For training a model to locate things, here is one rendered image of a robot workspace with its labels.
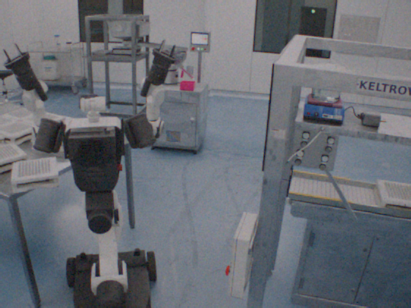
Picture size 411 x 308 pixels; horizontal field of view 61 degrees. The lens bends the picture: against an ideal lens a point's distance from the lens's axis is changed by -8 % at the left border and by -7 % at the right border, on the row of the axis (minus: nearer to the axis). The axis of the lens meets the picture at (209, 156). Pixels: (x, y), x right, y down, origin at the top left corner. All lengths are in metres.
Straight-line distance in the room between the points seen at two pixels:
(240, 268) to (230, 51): 5.83
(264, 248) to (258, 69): 5.71
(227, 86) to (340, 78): 5.95
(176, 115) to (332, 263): 2.63
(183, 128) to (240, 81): 2.85
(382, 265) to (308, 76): 1.48
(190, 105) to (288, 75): 3.15
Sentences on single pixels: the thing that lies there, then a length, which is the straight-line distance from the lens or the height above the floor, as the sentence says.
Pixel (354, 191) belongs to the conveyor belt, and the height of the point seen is 0.80.
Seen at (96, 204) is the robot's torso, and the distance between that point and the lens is 1.81.
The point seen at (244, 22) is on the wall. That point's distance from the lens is 6.80.
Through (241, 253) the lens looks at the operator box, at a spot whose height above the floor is 1.02.
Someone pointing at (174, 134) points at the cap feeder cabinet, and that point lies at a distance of 4.36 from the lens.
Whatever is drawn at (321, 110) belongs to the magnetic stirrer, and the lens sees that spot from 1.85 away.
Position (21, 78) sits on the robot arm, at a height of 1.43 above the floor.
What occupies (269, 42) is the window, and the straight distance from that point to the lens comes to 6.82.
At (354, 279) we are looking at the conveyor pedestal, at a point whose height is 0.30.
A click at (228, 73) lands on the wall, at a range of 6.94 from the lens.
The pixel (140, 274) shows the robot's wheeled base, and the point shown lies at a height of 0.17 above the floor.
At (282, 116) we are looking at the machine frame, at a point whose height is 1.46.
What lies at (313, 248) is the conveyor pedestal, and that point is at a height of 0.47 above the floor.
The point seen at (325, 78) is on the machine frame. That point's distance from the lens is 1.10.
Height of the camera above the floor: 1.79
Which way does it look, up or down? 24 degrees down
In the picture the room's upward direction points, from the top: 3 degrees clockwise
